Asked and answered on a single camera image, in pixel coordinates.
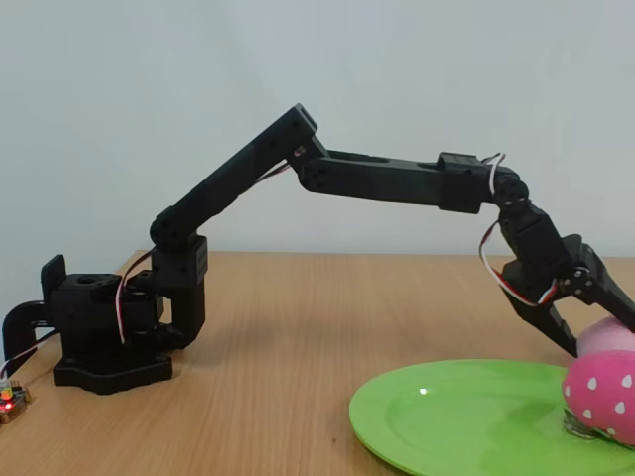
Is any pale pink peach plush toy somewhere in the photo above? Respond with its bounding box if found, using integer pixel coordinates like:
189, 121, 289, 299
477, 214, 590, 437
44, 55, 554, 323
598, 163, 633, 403
574, 316, 635, 358

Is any green plate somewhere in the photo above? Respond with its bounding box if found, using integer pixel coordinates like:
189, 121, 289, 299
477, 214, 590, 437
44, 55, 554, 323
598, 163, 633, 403
348, 359, 635, 476

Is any pink strawberry plush toy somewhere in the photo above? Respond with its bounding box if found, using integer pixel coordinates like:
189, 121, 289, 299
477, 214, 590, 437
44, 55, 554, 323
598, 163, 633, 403
561, 349, 635, 446

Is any black table clamp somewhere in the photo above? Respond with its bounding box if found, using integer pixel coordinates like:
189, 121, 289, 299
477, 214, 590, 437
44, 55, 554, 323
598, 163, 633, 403
1, 299, 52, 364

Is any small controller circuit board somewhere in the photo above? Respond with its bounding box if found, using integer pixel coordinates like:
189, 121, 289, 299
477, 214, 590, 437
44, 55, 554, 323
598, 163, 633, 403
0, 379, 34, 425

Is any white red servo cable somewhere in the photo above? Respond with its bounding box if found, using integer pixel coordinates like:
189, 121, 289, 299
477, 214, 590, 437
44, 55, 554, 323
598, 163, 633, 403
477, 219, 561, 306
477, 151, 528, 207
114, 250, 156, 344
251, 160, 295, 188
0, 328, 62, 379

